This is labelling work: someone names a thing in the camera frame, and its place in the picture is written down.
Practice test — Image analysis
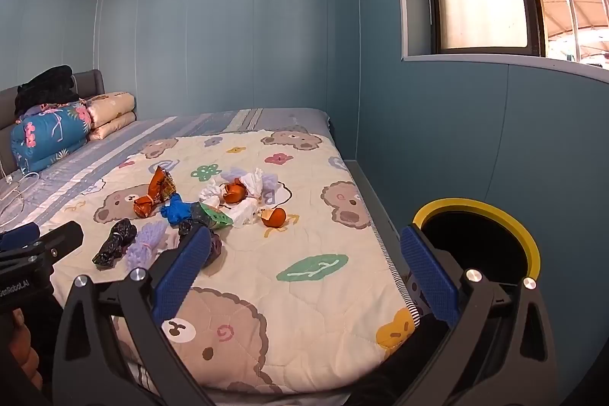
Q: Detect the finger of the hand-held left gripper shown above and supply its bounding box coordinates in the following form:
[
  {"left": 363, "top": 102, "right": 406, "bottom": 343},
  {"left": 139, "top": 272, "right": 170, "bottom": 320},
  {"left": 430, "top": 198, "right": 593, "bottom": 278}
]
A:
[
  {"left": 0, "top": 223, "right": 41, "bottom": 251},
  {"left": 0, "top": 220, "right": 85, "bottom": 266}
]

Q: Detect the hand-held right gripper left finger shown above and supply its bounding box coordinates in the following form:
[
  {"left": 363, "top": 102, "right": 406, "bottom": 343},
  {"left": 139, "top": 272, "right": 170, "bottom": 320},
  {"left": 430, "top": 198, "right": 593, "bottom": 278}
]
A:
[{"left": 51, "top": 223, "right": 215, "bottom": 406}]

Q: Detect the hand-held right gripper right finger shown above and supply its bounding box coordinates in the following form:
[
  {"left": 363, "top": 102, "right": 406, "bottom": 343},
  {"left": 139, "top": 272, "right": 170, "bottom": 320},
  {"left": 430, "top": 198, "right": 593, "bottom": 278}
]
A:
[{"left": 400, "top": 224, "right": 557, "bottom": 406}]

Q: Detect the black bin with yellow rim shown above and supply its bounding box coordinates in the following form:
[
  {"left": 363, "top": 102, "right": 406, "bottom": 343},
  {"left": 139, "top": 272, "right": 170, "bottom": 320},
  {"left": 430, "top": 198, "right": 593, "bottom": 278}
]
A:
[{"left": 411, "top": 198, "right": 542, "bottom": 288}]

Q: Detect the green snack packet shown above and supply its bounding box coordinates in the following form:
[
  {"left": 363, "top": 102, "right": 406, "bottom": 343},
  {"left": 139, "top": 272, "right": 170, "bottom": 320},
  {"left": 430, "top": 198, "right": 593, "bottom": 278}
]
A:
[{"left": 200, "top": 202, "right": 235, "bottom": 230}]

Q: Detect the small white knotted tissue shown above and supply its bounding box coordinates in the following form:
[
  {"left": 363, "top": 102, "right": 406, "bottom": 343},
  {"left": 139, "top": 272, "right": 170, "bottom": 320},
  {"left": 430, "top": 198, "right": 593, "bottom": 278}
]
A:
[{"left": 198, "top": 182, "right": 230, "bottom": 203}]

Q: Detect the orange snack wrapper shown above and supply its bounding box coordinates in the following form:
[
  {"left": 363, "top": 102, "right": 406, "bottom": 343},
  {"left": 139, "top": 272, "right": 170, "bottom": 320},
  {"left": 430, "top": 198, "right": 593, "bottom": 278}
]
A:
[{"left": 133, "top": 166, "right": 178, "bottom": 219}]

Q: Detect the large white tissue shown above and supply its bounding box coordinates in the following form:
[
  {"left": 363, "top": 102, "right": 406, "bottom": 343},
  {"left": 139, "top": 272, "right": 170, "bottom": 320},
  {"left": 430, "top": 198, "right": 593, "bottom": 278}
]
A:
[{"left": 230, "top": 168, "right": 265, "bottom": 227}]

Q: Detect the large orange peel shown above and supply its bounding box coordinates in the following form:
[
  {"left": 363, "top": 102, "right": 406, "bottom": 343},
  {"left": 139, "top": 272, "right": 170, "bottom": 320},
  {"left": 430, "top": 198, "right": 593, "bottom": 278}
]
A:
[{"left": 223, "top": 178, "right": 248, "bottom": 204}]

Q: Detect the person's left hand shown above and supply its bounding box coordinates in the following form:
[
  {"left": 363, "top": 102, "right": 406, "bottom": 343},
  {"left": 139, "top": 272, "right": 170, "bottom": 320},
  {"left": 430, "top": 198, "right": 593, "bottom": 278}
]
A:
[{"left": 8, "top": 308, "right": 45, "bottom": 390}]

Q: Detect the purple foam fruit net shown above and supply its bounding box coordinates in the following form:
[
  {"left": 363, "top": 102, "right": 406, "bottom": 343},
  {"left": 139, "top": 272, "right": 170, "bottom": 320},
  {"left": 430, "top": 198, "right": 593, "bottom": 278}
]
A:
[{"left": 126, "top": 221, "right": 168, "bottom": 269}]

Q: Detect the blue crumpled cloth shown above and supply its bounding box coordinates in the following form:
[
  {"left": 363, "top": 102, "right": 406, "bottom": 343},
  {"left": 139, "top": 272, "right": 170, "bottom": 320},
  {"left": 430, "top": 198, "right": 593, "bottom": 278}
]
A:
[{"left": 160, "top": 193, "right": 201, "bottom": 226}]

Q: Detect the folded blue floral quilt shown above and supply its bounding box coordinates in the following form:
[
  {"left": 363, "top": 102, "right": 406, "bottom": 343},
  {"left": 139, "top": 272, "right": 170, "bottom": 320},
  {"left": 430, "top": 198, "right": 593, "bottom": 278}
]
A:
[{"left": 10, "top": 100, "right": 92, "bottom": 174}]

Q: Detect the small orange peel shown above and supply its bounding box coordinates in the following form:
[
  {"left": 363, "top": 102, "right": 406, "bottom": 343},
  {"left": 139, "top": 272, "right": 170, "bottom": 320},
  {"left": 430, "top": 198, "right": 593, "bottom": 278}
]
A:
[{"left": 261, "top": 207, "right": 287, "bottom": 228}]

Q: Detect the bear print blanket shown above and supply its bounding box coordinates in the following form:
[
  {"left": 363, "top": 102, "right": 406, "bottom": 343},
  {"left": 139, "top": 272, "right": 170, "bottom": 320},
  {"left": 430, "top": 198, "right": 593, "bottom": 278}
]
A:
[{"left": 45, "top": 131, "right": 424, "bottom": 392}]

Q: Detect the folded peach quilt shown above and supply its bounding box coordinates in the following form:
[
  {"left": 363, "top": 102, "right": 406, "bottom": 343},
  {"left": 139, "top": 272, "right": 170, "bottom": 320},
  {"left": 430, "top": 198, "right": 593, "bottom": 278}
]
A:
[{"left": 86, "top": 91, "right": 137, "bottom": 140}]

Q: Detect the black cloth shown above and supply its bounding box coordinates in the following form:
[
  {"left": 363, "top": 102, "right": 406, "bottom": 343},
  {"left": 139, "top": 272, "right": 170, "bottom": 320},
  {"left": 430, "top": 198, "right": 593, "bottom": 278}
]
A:
[{"left": 14, "top": 65, "right": 79, "bottom": 116}]

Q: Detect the white cable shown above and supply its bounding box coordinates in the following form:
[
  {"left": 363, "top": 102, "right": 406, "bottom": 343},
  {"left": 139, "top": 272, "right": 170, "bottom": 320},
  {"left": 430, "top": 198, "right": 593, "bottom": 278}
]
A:
[{"left": 0, "top": 168, "right": 41, "bottom": 221}]

